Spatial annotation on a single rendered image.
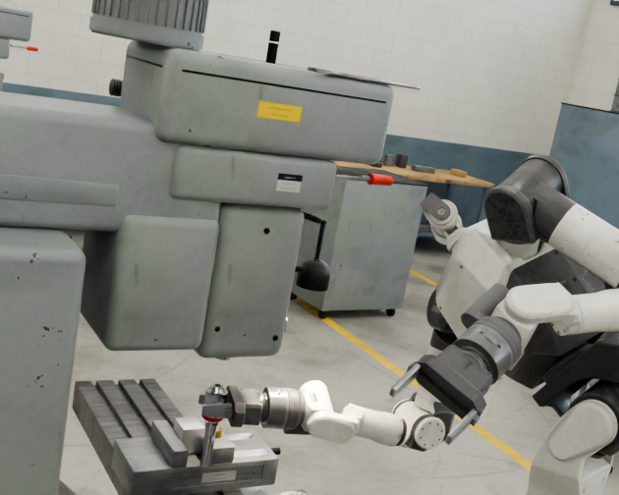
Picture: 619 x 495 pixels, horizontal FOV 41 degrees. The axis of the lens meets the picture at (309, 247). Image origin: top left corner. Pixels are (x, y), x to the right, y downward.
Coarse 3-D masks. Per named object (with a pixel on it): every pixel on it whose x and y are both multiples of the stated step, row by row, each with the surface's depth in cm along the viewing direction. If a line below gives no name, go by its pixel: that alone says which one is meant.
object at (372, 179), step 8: (336, 176) 163; (344, 176) 164; (352, 176) 165; (360, 176) 166; (368, 176) 168; (376, 176) 168; (384, 176) 169; (368, 184) 168; (376, 184) 168; (384, 184) 169
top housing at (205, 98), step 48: (144, 48) 150; (144, 96) 148; (192, 96) 142; (240, 96) 146; (288, 96) 151; (336, 96) 156; (384, 96) 161; (240, 144) 149; (288, 144) 154; (336, 144) 159
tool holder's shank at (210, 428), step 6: (204, 420) 178; (204, 426) 178; (210, 426) 177; (216, 426) 178; (204, 432) 178; (210, 432) 178; (204, 438) 178; (210, 438) 178; (204, 444) 178; (210, 444) 178; (204, 450) 179; (210, 450) 179; (204, 456) 179; (210, 456) 180; (204, 462) 179; (210, 462) 180
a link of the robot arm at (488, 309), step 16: (496, 288) 139; (480, 304) 136; (496, 304) 137; (464, 320) 136; (480, 320) 132; (496, 320) 131; (512, 320) 132; (512, 336) 129; (528, 336) 133; (512, 352) 129
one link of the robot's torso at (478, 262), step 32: (480, 224) 165; (480, 256) 160; (512, 256) 159; (544, 256) 161; (448, 288) 170; (480, 288) 160; (576, 288) 160; (448, 320) 176; (544, 352) 156; (576, 352) 158
